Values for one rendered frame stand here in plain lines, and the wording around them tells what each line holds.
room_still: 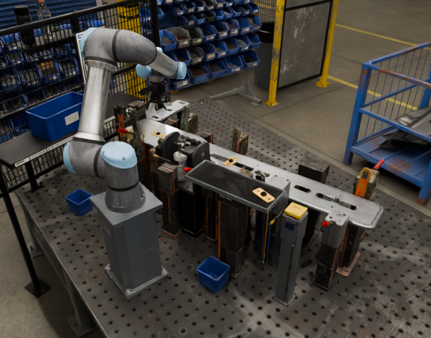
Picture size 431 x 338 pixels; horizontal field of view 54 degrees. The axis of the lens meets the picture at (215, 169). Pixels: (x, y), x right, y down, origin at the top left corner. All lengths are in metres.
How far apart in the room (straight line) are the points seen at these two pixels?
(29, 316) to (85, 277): 0.94
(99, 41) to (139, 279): 0.94
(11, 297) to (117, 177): 1.62
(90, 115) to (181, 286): 0.79
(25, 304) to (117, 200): 1.46
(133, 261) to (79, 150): 0.48
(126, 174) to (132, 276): 0.46
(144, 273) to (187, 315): 0.24
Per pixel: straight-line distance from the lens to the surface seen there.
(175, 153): 1.89
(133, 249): 1.67
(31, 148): 2.25
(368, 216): 1.79
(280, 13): 4.68
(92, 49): 1.60
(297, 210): 1.49
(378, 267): 2.03
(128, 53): 1.56
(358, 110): 3.76
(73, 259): 2.03
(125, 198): 1.55
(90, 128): 1.57
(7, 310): 2.91
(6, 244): 3.36
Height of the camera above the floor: 2.08
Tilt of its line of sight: 33 degrees down
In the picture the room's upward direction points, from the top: straight up
